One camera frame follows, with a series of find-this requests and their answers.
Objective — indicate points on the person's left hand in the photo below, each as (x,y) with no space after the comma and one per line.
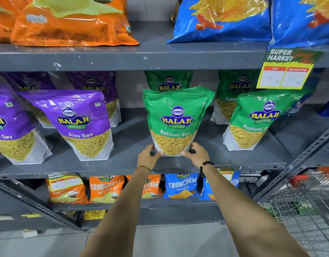
(146,159)

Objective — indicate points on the person's right hand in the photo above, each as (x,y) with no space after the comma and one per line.
(199,157)

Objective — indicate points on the person's left thumb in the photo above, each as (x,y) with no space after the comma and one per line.
(158,154)

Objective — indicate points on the person's right thumb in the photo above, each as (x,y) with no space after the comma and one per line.
(186,153)

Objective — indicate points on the green snack pouch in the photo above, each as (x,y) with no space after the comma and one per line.
(230,90)
(168,80)
(176,115)
(257,117)

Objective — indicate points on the person's right forearm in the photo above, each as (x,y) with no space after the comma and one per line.
(244,219)

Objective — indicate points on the person's left forearm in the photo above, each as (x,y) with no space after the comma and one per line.
(121,216)

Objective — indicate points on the small orange snack packet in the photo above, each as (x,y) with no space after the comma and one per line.
(153,187)
(105,188)
(69,196)

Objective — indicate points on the small blue snack packet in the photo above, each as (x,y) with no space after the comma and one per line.
(207,191)
(180,186)

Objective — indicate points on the purple snack pouch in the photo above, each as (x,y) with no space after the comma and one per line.
(97,81)
(78,123)
(27,81)
(11,131)

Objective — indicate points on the yellow patterned packet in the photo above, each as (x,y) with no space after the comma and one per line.
(94,214)

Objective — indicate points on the small yellow price tag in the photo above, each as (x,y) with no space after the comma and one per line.
(64,181)

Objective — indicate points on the grey metal shelf rack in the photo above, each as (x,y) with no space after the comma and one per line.
(153,56)

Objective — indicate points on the blue white packet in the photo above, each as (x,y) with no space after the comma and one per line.
(301,101)

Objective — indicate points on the yellow green price tag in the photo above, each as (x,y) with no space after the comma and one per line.
(287,69)

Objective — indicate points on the large blue chips bag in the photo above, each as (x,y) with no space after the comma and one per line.
(228,24)
(301,24)

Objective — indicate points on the dark blue packet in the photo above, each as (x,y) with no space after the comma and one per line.
(328,108)

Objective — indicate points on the large orange chips bag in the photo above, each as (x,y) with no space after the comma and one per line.
(73,26)
(3,21)

